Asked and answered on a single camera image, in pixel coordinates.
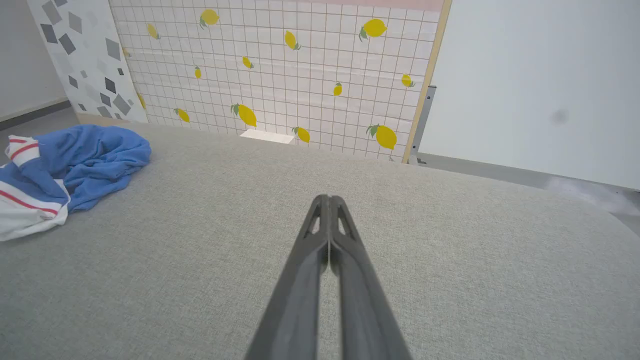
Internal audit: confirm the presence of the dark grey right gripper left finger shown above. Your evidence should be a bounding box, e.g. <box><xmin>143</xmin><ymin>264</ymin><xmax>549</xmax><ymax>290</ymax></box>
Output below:
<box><xmin>244</xmin><ymin>194</ymin><xmax>331</xmax><ymax>360</ymax></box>

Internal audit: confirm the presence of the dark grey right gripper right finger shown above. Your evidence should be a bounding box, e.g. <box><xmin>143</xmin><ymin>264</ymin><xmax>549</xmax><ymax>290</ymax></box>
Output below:
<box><xmin>329</xmin><ymin>195</ymin><xmax>414</xmax><ymax>360</ymax></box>

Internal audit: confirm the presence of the blue white red shirt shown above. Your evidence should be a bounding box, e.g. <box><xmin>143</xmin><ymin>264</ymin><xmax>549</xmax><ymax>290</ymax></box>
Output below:
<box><xmin>0</xmin><ymin>124</ymin><xmax>152</xmax><ymax>243</ymax></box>

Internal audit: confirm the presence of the white flat box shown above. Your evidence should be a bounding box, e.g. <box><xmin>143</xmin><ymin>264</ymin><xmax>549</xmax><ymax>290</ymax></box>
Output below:
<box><xmin>239</xmin><ymin>128</ymin><xmax>296</xmax><ymax>145</ymax></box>

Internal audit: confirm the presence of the lemon print tile panel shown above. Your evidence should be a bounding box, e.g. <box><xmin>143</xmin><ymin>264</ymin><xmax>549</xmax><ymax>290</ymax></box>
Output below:
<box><xmin>107</xmin><ymin>0</ymin><xmax>454</xmax><ymax>165</ymax></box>

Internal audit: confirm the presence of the grey terrazzo print panel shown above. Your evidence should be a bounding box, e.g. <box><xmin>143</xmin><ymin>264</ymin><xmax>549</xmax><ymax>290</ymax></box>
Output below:
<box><xmin>27</xmin><ymin>0</ymin><xmax>149</xmax><ymax>125</ymax></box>

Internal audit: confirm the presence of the grey metal panel bracket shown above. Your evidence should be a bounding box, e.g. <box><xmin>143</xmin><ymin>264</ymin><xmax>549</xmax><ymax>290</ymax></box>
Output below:
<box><xmin>407</xmin><ymin>85</ymin><xmax>438</xmax><ymax>166</ymax></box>

